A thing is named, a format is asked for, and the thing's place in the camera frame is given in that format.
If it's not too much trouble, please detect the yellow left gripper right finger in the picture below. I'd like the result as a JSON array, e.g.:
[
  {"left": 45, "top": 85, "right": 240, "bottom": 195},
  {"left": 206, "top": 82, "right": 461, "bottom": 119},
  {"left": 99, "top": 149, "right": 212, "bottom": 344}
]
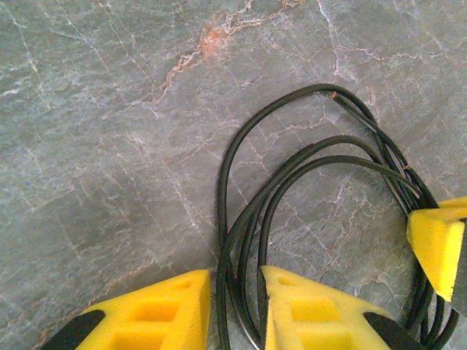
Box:
[{"left": 260, "top": 265, "right": 426, "bottom": 350}]

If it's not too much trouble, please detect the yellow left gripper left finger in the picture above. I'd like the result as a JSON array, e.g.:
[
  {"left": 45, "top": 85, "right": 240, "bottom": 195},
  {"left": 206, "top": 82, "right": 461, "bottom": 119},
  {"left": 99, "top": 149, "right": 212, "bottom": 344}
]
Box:
[{"left": 39, "top": 268, "right": 212, "bottom": 350}]

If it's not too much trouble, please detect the thin black cable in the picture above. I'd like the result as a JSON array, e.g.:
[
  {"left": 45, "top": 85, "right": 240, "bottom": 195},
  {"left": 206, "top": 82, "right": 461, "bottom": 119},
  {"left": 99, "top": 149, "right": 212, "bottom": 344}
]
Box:
[
  {"left": 222, "top": 134, "right": 460, "bottom": 350},
  {"left": 217, "top": 82, "right": 460, "bottom": 350}
]

